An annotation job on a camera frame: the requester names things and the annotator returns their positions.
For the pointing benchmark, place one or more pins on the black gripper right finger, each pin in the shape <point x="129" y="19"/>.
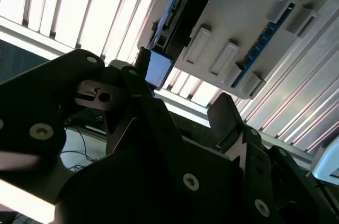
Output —
<point x="259" y="176"/>

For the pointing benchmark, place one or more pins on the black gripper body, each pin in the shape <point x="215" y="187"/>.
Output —
<point x="132" y="187"/>

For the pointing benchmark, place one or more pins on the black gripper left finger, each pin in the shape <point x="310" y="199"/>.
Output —
<point x="39" y="97"/>

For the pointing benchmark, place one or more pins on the hard disk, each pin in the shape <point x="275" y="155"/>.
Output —
<point x="159" y="67"/>

